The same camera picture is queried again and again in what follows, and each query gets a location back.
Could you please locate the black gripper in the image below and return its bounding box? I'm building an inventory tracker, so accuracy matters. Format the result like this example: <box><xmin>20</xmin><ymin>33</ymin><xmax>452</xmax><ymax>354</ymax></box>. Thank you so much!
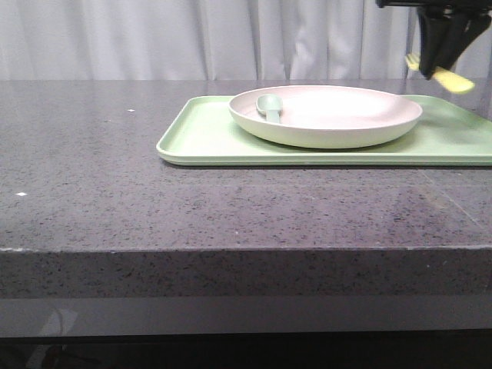
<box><xmin>375</xmin><ymin>0</ymin><xmax>491</xmax><ymax>79</ymax></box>

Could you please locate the yellow plastic fork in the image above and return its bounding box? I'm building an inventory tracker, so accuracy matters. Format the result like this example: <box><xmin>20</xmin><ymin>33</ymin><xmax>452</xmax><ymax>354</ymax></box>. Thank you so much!
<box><xmin>405</xmin><ymin>53</ymin><xmax>475</xmax><ymax>95</ymax></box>

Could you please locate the beige round plate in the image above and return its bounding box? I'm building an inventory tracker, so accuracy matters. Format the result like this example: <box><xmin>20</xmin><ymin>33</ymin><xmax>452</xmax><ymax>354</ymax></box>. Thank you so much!
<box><xmin>228</xmin><ymin>85</ymin><xmax>423</xmax><ymax>149</ymax></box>

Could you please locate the sage green spoon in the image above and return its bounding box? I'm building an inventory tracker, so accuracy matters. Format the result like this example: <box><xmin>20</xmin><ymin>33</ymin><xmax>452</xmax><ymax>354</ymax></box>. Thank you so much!
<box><xmin>256</xmin><ymin>94</ymin><xmax>283</xmax><ymax>124</ymax></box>

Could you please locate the light green serving tray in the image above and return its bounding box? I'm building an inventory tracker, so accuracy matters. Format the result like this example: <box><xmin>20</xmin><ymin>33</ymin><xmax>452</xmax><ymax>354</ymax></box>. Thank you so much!
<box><xmin>156</xmin><ymin>95</ymin><xmax>491</xmax><ymax>167</ymax></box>

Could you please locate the white pleated curtain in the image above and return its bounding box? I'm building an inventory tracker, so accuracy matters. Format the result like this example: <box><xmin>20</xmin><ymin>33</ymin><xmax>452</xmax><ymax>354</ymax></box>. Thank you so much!
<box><xmin>0</xmin><ymin>0</ymin><xmax>492</xmax><ymax>81</ymax></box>

